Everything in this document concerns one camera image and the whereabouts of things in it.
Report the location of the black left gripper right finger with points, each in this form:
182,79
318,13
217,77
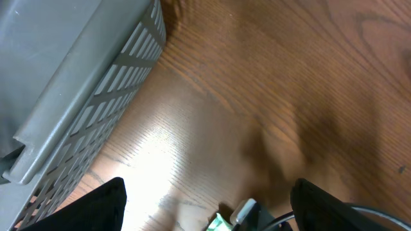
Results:
315,209

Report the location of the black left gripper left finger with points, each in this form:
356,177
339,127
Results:
100,210

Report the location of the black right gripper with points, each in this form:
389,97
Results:
259,218

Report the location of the light teal wipes packet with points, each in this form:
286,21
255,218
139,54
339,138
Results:
219,224

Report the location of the grey plastic basket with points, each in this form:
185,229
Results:
69,70

